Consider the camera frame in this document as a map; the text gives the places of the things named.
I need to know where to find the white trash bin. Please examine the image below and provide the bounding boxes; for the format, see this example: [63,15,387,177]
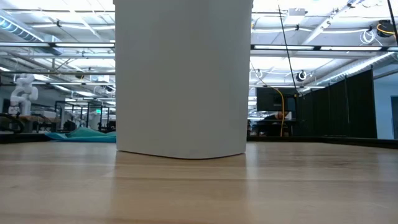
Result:
[113,0,253,160]

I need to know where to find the teal trash bag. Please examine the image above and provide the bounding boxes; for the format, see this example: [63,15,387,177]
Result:
[45,126,118,143]

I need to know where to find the black monitor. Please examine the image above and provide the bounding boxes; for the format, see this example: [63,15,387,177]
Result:
[256,86,296,112]

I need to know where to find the black desk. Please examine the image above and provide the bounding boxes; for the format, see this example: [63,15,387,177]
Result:
[248,119,295,138]

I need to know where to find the long ceiling strip light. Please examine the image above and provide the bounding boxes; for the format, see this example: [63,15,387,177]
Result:
[0,42,116,49]
[251,45,398,52]

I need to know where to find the black partition panels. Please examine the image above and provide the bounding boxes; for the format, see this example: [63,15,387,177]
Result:
[294,68,377,139]

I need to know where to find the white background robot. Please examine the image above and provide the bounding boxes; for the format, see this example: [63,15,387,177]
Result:
[7,73,40,116]

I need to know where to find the thin black hanging cable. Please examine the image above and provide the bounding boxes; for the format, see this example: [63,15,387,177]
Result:
[277,5,300,96]

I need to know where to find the black background rack frame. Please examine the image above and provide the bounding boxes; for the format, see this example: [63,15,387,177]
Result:
[55,100,116,131]

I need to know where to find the silver ventilation duct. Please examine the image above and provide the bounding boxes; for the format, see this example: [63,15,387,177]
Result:
[303,51,398,90]
[0,14,63,57]

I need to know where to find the large ceiling cable reel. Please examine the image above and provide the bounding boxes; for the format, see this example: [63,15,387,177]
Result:
[374,19,397,39]

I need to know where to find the thick black hanging cable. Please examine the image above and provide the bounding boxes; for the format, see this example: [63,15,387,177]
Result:
[386,0,398,37]

